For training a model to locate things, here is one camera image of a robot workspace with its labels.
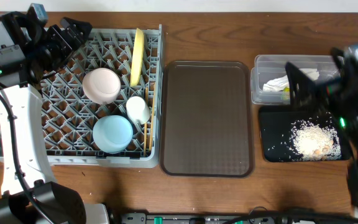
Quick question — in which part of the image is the green orange snack wrapper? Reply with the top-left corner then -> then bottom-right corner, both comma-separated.
283,86 -> 290,96

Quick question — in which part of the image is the white napkin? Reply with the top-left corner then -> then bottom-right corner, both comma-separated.
262,68 -> 319,92

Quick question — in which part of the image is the rice food waste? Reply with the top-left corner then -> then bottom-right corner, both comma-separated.
265,110 -> 342,162

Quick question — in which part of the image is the pink plastic bowl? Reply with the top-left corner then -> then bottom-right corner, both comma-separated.
82,68 -> 121,105

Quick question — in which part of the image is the yellow plastic plate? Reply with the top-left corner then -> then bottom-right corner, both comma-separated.
130,28 -> 144,86

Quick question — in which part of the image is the cream plastic cup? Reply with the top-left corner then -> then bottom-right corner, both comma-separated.
126,96 -> 150,124

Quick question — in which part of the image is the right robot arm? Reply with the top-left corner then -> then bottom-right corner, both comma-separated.
285,43 -> 358,208

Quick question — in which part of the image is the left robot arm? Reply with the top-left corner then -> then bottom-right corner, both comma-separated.
0,4 -> 109,223

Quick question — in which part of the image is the clear plastic bin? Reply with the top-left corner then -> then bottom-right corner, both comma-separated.
251,55 -> 340,105

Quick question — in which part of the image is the black plastic tray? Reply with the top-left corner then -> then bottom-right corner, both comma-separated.
258,103 -> 352,163

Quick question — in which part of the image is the grey plastic dish rack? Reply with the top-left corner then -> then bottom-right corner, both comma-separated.
0,24 -> 167,170

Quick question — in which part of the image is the dark brown serving tray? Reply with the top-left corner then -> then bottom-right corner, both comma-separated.
160,60 -> 255,178

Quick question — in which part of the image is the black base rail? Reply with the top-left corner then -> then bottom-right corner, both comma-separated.
115,213 -> 358,224

